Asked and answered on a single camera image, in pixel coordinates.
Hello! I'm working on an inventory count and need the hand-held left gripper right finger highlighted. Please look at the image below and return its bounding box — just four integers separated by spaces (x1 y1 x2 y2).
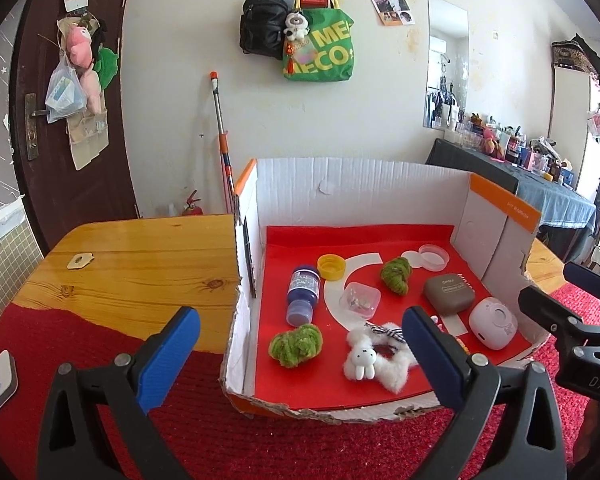
402 305 567 480

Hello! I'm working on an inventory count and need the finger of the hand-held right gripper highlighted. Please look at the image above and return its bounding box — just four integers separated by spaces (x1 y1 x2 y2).
517 285 583 346
562 261 600 302

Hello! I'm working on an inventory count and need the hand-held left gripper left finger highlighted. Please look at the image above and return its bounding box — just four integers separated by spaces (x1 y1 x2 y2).
36 306 201 480

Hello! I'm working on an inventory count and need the white pink mini camera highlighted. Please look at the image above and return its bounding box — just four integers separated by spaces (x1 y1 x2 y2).
468 296 518 351

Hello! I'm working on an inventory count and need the taupe eyeshadow case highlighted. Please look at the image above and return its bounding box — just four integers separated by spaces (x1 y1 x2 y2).
424 273 477 317

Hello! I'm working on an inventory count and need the white fluffy bunny scrunchie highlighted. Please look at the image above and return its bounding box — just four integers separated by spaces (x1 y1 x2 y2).
342 319 418 393

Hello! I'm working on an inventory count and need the small green fuzzy scrunchie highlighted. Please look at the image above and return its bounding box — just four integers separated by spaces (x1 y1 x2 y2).
380 256 413 296

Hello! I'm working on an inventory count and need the small clear plastic case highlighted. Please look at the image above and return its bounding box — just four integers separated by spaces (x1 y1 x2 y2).
340 281 382 318

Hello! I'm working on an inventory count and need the clear round container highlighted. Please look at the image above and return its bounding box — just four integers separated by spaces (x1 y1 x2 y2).
417 244 451 268

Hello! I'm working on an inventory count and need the large green fuzzy scrunchie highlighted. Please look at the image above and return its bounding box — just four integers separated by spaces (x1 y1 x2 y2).
269 323 325 370

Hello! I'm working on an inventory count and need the yellow bottle cap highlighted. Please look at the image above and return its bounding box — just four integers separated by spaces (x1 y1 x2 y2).
317 255 348 281

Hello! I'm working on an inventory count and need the purple plastic bottle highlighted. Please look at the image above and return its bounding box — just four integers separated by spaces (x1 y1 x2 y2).
285 265 322 326

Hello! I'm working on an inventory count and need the orange cardboard box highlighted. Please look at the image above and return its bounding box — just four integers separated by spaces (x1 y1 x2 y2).
220 157 551 423

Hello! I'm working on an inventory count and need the red knitted mat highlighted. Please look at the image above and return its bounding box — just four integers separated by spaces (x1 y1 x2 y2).
0 282 600 480

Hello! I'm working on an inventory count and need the dresser with blue cloth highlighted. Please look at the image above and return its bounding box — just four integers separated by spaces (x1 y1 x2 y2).
425 137 598 266

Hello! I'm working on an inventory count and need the row of cosmetics bottles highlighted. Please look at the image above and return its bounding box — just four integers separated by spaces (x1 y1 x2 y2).
445 112 578 188

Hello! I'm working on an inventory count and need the red fire extinguisher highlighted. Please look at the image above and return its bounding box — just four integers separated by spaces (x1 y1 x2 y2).
181 190 203 217

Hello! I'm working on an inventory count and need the dark brown door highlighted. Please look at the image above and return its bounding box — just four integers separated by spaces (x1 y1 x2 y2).
10 0 141 256

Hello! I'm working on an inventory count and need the dark patterned bag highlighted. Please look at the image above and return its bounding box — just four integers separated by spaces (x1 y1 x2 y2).
551 34 600 76

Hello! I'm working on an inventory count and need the beige hanging organizer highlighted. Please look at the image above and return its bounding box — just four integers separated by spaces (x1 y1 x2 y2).
66 107 110 171

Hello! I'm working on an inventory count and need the clear plastic bag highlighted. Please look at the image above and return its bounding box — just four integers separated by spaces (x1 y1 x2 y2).
45 55 88 123

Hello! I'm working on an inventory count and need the green plush toy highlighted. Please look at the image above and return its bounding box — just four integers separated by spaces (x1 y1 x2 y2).
94 46 121 88

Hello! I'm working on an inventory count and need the green tote bag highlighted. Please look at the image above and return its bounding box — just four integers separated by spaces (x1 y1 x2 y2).
282 7 356 82

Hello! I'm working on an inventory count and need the pink plush toy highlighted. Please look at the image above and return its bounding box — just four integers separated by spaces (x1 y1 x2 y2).
66 25 103 113

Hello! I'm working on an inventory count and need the black backpack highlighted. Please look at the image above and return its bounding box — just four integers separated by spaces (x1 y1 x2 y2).
239 0 291 56

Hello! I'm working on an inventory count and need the orange grey mop handle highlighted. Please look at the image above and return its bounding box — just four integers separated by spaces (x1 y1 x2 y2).
209 71 236 213

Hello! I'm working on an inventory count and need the wall mirror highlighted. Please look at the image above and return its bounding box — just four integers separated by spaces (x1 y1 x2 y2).
421 0 469 132

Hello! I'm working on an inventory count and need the metal door handle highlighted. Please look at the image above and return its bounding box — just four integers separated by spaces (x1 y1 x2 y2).
24 92 51 161

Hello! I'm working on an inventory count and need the wall photo poster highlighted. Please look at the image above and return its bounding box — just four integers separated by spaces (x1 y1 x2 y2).
364 0 416 27

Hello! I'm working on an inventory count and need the white plush keychain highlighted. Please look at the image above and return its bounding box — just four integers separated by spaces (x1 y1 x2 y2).
283 11 311 42

